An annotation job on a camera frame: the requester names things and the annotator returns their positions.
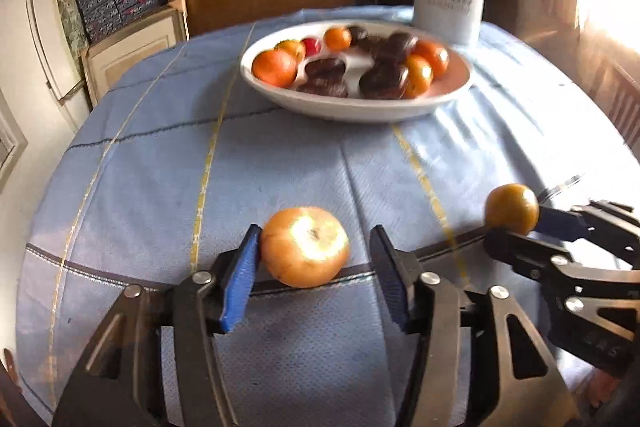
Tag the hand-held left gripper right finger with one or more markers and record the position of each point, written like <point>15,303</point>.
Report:
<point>390,282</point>

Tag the white plate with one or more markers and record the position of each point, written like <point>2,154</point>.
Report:
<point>350,107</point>

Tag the wooden chair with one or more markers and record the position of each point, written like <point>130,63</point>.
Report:
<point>615,92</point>

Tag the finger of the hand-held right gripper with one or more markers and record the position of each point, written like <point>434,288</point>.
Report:
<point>530,254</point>
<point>560,222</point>

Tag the blue patterned storage box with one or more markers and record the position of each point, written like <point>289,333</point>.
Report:
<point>115,2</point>

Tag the person's right hand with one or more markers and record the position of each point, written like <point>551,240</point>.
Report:
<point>600,389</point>

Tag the yellow-orange citrus fruit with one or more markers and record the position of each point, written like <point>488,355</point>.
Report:
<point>300,267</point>

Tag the green marbled board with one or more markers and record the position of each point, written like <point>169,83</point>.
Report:
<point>70,7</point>

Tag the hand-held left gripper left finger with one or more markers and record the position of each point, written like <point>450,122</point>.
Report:
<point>240,277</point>

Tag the blue tablecloth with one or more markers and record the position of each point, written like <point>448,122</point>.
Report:
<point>300,157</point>

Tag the wooden framed panel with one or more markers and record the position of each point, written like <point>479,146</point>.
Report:
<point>135,52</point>

